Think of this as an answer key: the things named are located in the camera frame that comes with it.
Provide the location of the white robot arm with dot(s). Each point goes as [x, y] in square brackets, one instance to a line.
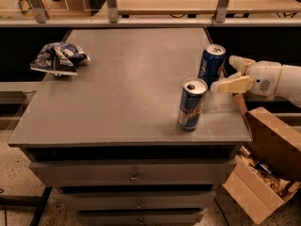
[288, 84]

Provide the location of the grey metal shelf post middle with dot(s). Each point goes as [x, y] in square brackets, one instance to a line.
[113, 13]

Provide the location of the grey metal shelf post left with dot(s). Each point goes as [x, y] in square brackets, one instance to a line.
[38, 7]

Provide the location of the grey drawer cabinet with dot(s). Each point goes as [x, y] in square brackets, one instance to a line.
[108, 138]

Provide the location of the red bull can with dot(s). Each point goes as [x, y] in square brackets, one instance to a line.
[191, 104]

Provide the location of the open cardboard box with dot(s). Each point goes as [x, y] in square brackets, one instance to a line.
[268, 168]

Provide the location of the crumpled blue chip bag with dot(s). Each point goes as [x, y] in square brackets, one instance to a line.
[59, 58]

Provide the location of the wooden back shelf board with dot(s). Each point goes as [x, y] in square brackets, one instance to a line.
[160, 7]

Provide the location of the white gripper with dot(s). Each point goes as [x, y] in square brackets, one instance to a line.
[264, 77]

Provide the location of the grey metal shelf post right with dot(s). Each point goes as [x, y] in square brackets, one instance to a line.
[221, 11]

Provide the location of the blue pepsi can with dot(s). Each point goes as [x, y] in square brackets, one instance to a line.
[211, 63]

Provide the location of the grey metal shelf post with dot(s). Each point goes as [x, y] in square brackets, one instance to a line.
[38, 7]
[113, 13]
[221, 11]

